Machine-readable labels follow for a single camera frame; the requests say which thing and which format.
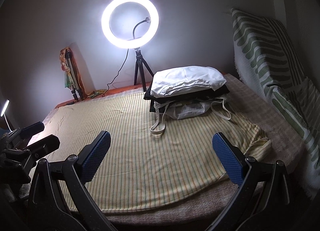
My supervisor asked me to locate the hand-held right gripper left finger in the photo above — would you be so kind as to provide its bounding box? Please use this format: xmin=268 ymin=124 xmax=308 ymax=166
xmin=27 ymin=131 xmax=118 ymax=231

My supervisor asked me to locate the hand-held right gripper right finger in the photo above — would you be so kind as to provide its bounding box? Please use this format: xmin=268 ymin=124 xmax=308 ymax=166
xmin=212 ymin=132 xmax=293 ymax=231

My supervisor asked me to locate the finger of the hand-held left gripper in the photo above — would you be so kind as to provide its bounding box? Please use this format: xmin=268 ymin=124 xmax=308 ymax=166
xmin=25 ymin=134 xmax=61 ymax=158
xmin=19 ymin=122 xmax=45 ymax=140

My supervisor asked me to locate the white garment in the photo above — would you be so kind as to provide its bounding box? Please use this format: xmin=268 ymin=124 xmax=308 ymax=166
xmin=151 ymin=65 xmax=227 ymax=97

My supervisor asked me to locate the yellow striped bed sheet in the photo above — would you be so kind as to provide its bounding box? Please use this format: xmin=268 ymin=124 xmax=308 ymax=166
xmin=27 ymin=91 xmax=272 ymax=213

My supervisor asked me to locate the white tote bag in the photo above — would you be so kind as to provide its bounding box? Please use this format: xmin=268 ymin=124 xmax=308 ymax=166
xmin=149 ymin=96 xmax=232 ymax=136

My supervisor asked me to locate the silver tripod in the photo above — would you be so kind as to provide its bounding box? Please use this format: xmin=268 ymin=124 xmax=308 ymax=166
xmin=65 ymin=51 xmax=85 ymax=101

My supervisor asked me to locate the black folded garment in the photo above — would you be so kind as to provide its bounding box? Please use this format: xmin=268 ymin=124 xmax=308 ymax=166
xmin=144 ymin=84 xmax=230 ymax=113

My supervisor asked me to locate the green striped white blanket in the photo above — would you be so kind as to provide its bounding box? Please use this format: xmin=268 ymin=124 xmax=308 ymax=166
xmin=231 ymin=8 xmax=320 ymax=195

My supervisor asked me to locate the gooseneck phone holder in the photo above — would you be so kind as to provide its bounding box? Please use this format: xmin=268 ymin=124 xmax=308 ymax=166
xmin=132 ymin=17 xmax=152 ymax=41

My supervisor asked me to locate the ring light power cable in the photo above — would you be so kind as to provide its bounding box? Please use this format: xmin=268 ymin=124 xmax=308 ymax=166
xmin=85 ymin=47 xmax=131 ymax=99

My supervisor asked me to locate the black ring light tripod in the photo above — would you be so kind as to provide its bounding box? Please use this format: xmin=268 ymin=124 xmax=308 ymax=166
xmin=133 ymin=47 xmax=155 ymax=92

